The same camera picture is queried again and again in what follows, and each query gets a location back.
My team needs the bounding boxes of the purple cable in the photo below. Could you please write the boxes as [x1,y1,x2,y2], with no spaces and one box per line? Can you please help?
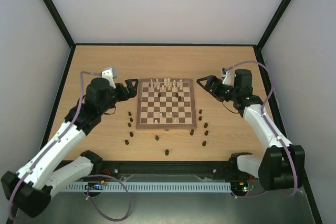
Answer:
[223,60,300,200]
[7,70,132,221]

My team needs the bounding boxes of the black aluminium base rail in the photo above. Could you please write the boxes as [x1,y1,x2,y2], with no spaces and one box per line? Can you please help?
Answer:
[87,158,258,180]

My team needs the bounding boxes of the wooden chess board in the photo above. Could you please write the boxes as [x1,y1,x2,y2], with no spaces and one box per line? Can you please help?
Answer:
[136,78,197,130]

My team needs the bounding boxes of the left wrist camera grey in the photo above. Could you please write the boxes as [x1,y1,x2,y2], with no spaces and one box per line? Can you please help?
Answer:
[101,67,117,88]

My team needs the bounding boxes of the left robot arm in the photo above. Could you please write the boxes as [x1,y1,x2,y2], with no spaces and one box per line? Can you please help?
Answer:
[1,77,139,220]

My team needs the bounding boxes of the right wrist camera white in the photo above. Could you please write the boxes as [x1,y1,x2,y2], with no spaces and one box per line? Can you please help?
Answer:
[221,68,232,86]

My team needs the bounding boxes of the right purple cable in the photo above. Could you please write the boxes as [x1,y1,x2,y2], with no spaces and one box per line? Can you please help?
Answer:
[223,60,300,200]

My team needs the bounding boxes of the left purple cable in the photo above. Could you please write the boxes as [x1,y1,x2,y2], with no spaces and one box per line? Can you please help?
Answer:
[7,70,132,221]

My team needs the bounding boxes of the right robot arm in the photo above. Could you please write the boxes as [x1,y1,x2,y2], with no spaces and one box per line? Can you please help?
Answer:
[196,69,305,191]

